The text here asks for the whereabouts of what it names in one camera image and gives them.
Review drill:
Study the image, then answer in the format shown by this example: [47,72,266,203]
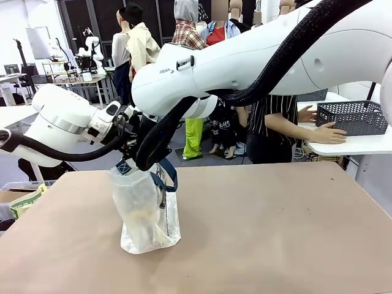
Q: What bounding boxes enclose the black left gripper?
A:
[118,115,145,162]

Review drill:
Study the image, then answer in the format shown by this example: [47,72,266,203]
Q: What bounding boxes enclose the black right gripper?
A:
[154,121,174,160]

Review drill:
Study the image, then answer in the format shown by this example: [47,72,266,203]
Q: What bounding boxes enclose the clear shopping bag navy handles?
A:
[109,157,181,254]

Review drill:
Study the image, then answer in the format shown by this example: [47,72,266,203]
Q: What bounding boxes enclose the dark grey plastic basket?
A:
[315,100,390,137]

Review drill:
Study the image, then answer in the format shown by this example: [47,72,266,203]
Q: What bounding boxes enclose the person's right forearm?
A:
[265,113,319,143]

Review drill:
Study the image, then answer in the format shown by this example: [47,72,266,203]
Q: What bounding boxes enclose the black bag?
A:
[17,157,76,182]

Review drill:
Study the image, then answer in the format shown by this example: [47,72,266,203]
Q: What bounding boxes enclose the person's left hand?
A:
[298,105,319,124]

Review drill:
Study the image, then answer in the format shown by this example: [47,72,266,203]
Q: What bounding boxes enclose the person's right hand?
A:
[314,121,348,145]

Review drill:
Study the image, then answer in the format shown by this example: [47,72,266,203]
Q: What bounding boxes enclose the mannequin neon yellow clothes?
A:
[183,117,205,160]

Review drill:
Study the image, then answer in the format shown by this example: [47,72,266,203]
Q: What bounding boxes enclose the small mannequin black printed dress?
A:
[209,97,238,157]

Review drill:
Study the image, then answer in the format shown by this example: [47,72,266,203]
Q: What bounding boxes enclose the wooden background worktable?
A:
[53,69,108,92]

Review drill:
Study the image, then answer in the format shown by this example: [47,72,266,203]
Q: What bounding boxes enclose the mannequin white shirt navy trousers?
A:
[110,9,132,105]

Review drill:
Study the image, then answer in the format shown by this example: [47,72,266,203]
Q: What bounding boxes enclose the person in striped shirt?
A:
[244,94,300,165]

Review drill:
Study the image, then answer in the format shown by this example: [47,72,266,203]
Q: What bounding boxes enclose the mannequin black hat cream jacket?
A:
[118,1,162,74]

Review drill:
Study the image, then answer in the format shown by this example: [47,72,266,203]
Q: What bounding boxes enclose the clear plastic bin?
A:
[0,179,58,221]

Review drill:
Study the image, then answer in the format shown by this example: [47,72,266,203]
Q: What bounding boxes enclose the mannequin grey hood plaid shirt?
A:
[171,0,209,51]

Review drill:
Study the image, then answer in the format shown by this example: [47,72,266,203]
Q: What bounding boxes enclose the green printed cardboard box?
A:
[10,183,49,220]

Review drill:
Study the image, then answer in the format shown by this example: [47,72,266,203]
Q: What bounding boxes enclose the black office chair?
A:
[20,62,39,96]

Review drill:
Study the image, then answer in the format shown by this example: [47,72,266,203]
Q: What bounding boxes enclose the mannequin red shirt blue jacket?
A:
[200,0,243,47]

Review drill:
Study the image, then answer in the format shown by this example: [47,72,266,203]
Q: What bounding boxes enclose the grey whiteboard panel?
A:
[26,26,51,59]

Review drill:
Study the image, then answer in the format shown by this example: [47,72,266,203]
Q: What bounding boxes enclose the black tripod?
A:
[12,38,31,74]

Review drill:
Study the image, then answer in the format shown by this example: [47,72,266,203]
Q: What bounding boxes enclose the wooden rack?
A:
[293,140,345,163]

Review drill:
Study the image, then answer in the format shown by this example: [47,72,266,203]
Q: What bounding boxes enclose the grey mesh basket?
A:
[296,88,329,102]

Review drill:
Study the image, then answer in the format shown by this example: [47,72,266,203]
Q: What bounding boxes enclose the white side table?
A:
[296,91,392,156]

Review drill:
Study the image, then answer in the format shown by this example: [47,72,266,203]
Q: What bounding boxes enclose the black pole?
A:
[366,81,377,102]

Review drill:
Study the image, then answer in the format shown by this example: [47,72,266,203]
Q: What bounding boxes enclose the black sleeved left arm cable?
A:
[0,116,128,163]

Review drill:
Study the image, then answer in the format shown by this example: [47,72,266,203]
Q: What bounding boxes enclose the black sleeved arm cable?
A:
[135,0,373,172]
[0,116,128,163]

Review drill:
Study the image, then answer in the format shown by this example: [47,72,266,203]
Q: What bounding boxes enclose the black sleeved right arm cable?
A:
[135,0,373,172]

